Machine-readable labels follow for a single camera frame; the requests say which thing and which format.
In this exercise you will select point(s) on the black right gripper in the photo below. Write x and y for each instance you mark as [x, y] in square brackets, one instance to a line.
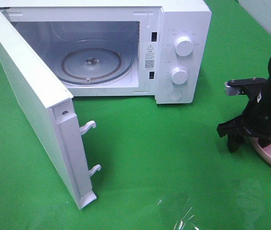
[255, 121]

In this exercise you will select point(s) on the white microwave door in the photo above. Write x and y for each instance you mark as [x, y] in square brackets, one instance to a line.
[47, 105]

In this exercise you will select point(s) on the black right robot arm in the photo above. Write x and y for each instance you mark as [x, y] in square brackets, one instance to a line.
[265, 93]

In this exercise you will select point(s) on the round door release button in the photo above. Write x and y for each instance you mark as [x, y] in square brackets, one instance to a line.
[175, 95]

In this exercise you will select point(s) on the clear plastic film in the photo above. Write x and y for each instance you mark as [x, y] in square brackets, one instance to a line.
[240, 209]

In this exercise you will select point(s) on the green table mat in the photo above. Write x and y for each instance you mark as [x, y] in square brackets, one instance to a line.
[146, 150]

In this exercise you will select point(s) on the white lower microwave knob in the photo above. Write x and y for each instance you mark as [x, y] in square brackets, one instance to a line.
[179, 76]

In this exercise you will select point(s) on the white microwave knob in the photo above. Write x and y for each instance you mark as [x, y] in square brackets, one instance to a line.
[179, 76]
[184, 45]

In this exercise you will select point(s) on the white upper microwave knob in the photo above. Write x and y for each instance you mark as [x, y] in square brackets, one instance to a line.
[184, 45]

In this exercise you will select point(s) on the white microwave oven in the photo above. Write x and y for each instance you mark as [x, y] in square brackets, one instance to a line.
[151, 25]

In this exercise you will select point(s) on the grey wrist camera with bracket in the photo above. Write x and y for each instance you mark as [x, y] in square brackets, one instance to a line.
[250, 87]

